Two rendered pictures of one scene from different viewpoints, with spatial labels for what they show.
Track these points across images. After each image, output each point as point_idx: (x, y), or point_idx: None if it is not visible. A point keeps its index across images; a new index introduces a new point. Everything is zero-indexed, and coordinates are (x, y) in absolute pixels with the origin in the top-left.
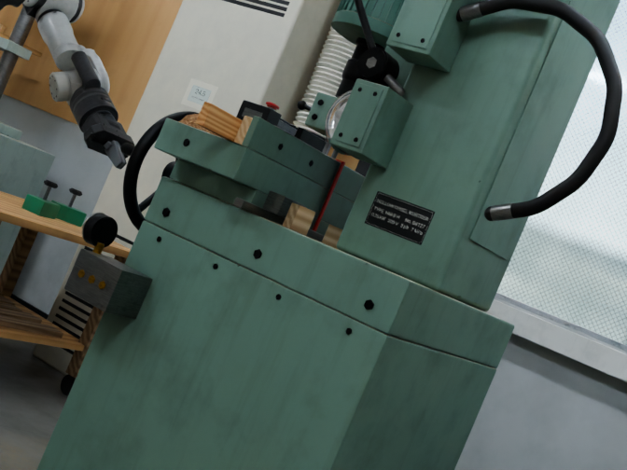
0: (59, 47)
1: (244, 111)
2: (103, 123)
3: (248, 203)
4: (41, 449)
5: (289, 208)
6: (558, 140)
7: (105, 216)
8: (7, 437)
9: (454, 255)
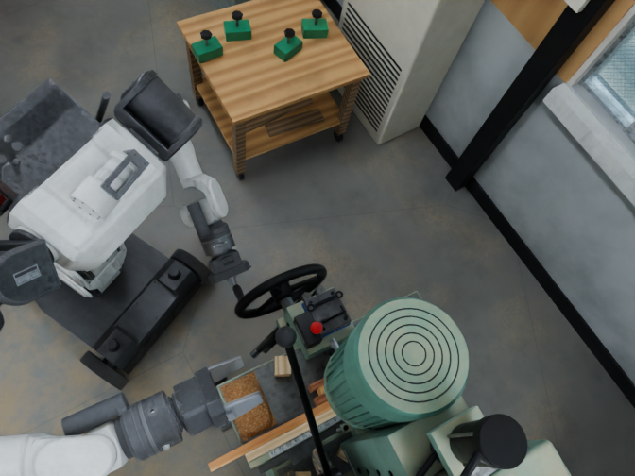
0: (180, 181)
1: (296, 326)
2: (216, 271)
3: (266, 471)
4: (298, 244)
5: (296, 472)
6: None
7: (214, 383)
8: (279, 238)
9: None
